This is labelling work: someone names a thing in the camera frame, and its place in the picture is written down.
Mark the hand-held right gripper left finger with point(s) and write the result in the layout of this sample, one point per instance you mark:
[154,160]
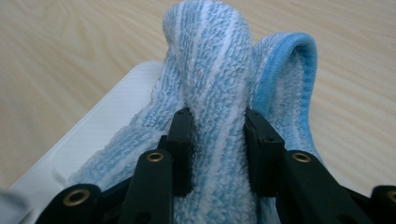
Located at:
[182,149]

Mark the blue striped cloth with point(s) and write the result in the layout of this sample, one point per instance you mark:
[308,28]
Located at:
[214,62]

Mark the white desk lamp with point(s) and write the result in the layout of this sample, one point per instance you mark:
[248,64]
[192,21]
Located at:
[93,130]

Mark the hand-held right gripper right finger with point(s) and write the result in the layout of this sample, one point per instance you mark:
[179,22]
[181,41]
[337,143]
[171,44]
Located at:
[264,155]

